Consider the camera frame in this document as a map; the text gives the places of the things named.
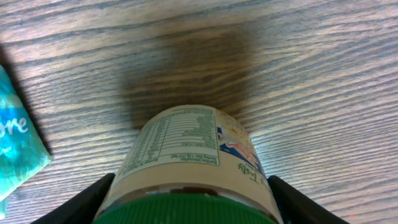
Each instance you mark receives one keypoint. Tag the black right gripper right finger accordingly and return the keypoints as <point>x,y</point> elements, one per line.
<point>295,207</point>

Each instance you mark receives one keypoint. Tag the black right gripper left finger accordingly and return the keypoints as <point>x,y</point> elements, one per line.
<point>82,207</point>

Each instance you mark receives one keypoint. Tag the teal tissue pack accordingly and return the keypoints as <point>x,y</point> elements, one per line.
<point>23,153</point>

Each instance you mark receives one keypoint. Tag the green lid white jar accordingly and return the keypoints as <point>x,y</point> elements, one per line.
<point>190,164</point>

